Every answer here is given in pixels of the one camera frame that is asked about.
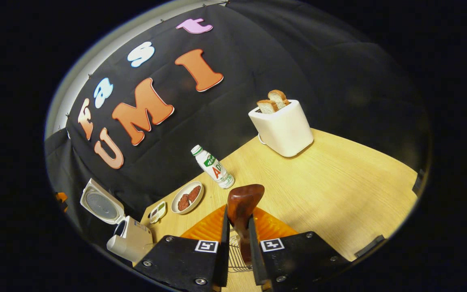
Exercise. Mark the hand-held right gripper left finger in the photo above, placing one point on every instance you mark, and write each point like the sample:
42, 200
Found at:
189, 263

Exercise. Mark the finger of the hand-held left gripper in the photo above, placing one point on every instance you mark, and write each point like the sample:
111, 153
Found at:
61, 200

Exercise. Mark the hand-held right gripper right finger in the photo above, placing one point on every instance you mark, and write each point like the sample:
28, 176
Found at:
294, 263

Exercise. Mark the white rice cooker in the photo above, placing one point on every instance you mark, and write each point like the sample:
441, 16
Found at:
134, 243

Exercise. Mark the brown wooden spoon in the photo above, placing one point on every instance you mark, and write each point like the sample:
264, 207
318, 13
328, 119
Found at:
243, 202

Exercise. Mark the white divided seasoning dish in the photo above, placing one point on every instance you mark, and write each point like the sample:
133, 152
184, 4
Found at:
157, 213

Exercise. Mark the white round plate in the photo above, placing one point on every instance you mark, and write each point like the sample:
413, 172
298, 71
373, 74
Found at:
176, 205

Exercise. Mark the brown meat piece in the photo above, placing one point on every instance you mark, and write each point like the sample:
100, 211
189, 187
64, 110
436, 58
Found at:
184, 202
194, 193

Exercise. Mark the white drink bottle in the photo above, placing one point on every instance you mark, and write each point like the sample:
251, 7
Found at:
215, 168

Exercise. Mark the white toaster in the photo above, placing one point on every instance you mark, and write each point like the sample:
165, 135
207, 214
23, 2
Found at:
284, 129

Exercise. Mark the toast bread slice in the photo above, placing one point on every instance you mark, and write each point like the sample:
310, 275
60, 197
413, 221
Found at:
266, 107
279, 97

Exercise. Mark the black backdrop cloth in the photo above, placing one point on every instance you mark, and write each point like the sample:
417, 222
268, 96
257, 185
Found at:
298, 61

